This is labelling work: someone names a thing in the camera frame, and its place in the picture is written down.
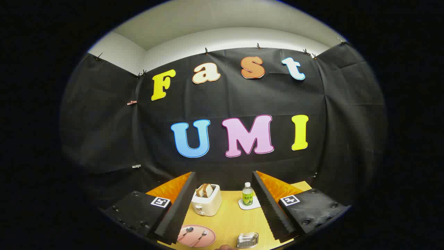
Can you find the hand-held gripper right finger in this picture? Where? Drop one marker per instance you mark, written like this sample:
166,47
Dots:
270,208

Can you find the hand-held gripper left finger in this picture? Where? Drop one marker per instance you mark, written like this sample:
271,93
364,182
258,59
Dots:
180,211

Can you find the green label drink bottle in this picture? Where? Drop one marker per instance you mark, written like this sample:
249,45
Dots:
247,198

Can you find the white coaster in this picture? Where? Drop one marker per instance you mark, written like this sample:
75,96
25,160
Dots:
242,207

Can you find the white toaster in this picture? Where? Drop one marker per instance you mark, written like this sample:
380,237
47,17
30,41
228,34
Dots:
208,205

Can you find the small bread slice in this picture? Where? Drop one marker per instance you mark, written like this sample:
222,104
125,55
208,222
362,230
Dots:
199,191

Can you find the large bread slice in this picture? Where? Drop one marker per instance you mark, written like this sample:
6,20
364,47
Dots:
208,190

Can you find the perforated metal tray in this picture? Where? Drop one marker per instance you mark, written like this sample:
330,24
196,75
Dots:
247,240

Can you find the pink plate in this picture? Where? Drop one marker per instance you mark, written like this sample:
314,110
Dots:
210,239

